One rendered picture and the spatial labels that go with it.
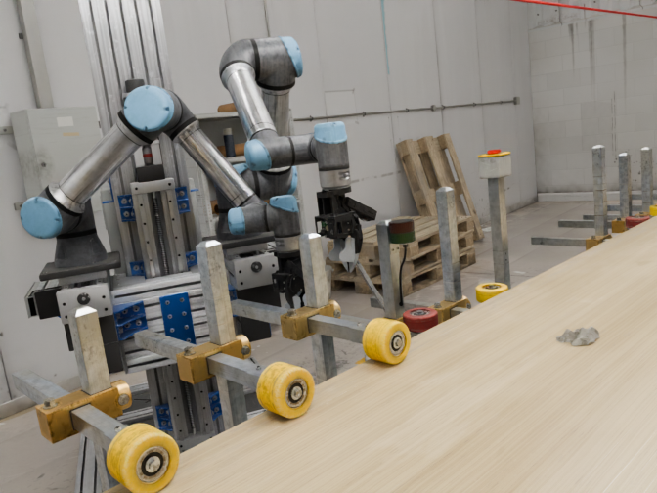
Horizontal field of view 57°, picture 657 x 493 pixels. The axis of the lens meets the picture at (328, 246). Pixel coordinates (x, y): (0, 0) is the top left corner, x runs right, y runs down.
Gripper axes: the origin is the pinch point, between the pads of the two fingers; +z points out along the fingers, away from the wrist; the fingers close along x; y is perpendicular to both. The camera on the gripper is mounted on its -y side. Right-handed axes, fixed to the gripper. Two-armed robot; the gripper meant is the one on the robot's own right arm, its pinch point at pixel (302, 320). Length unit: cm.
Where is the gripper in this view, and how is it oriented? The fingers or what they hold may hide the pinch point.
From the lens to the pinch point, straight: 173.1
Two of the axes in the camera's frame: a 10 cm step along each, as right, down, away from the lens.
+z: 1.1, 9.8, 1.9
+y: -6.9, -0.6, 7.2
